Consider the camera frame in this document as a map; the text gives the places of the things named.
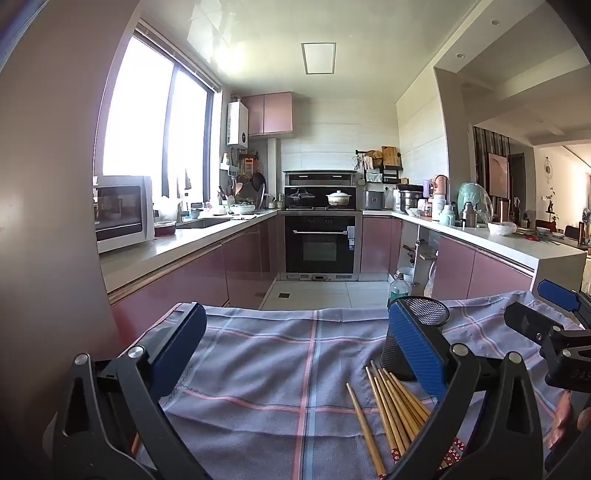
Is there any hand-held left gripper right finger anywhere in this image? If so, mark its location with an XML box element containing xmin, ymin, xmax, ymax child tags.
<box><xmin>387</xmin><ymin>298</ymin><xmax>546</xmax><ymax>480</ymax></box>

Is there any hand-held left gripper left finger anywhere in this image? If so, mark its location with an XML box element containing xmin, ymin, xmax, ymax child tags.
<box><xmin>42</xmin><ymin>301</ymin><xmax>213</xmax><ymax>480</ymax></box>

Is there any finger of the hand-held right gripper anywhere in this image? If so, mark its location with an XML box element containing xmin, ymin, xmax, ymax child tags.
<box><xmin>537</xmin><ymin>279</ymin><xmax>591</xmax><ymax>320</ymax></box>
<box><xmin>503</xmin><ymin>302</ymin><xmax>591</xmax><ymax>360</ymax></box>

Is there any black mesh utensil holder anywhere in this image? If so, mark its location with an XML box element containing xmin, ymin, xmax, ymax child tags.
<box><xmin>379</xmin><ymin>296</ymin><xmax>451</xmax><ymax>383</ymax></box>

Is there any bundle of wooden chopsticks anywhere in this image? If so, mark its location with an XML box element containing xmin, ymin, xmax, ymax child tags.
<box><xmin>346</xmin><ymin>361</ymin><xmax>467</xmax><ymax>478</ymax></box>

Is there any person's right hand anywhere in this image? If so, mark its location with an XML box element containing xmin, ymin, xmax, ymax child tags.
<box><xmin>549</xmin><ymin>390</ymin><xmax>591</xmax><ymax>455</ymax></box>

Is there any plastic bottle green label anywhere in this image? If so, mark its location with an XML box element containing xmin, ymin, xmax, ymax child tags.
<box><xmin>388</xmin><ymin>272</ymin><xmax>413</xmax><ymax>308</ymax></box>

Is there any pink kitchen base cabinet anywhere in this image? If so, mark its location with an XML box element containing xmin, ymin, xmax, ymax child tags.
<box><xmin>360</xmin><ymin>210</ymin><xmax>587</xmax><ymax>303</ymax></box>
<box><xmin>99</xmin><ymin>209</ymin><xmax>283</xmax><ymax>333</ymax></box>

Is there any grey checked tablecloth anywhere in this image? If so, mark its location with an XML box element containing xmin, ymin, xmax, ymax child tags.
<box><xmin>113</xmin><ymin>290</ymin><xmax>587</xmax><ymax>480</ymax></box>

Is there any kitchen sink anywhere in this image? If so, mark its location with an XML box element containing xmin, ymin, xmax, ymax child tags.
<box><xmin>175</xmin><ymin>217</ymin><xmax>232</xmax><ymax>230</ymax></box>

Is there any mint green appliance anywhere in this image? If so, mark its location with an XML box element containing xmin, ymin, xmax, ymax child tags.
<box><xmin>457</xmin><ymin>182</ymin><xmax>493</xmax><ymax>223</ymax></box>

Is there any black built-in oven stove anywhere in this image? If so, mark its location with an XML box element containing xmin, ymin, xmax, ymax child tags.
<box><xmin>283</xmin><ymin>171</ymin><xmax>363</xmax><ymax>281</ymax></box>

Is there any white microwave oven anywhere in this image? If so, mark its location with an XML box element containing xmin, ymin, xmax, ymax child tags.
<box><xmin>93</xmin><ymin>175</ymin><xmax>156</xmax><ymax>254</ymax></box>

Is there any black cooking pot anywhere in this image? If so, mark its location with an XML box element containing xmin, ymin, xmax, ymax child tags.
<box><xmin>287</xmin><ymin>188</ymin><xmax>317</xmax><ymax>208</ymax></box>

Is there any white water heater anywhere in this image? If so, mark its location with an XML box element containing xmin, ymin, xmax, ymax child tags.
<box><xmin>227</xmin><ymin>100</ymin><xmax>249</xmax><ymax>149</ymax></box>

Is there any kitchen window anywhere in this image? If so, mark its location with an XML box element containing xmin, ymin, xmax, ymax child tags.
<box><xmin>102</xmin><ymin>28</ymin><xmax>221</xmax><ymax>204</ymax></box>

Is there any ceiling light panel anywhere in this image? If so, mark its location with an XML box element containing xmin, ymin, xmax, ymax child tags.
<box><xmin>301</xmin><ymin>42</ymin><xmax>337</xmax><ymax>75</ymax></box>

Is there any wall painting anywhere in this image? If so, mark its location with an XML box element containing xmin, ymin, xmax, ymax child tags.
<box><xmin>489</xmin><ymin>154</ymin><xmax>510</xmax><ymax>197</ymax></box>

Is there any black wall shelf rack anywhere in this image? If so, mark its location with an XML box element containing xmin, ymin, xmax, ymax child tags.
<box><xmin>355</xmin><ymin>147</ymin><xmax>404</xmax><ymax>184</ymax></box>

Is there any pink wall cabinet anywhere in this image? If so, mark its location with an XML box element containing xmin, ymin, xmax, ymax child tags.
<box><xmin>242</xmin><ymin>91</ymin><xmax>294</xmax><ymax>137</ymax></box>

